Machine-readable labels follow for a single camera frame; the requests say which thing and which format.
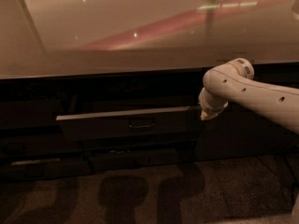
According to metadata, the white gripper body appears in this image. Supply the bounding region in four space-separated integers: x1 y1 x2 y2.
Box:
198 88 228 116

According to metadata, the grey drawer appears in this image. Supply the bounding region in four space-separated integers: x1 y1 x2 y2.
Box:
0 157 92 183
89 147 192 172
0 133 80 159
56 105 201 141
81 139 195 150
0 99 63 130

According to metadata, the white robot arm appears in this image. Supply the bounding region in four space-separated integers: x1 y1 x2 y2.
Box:
198 58 299 133

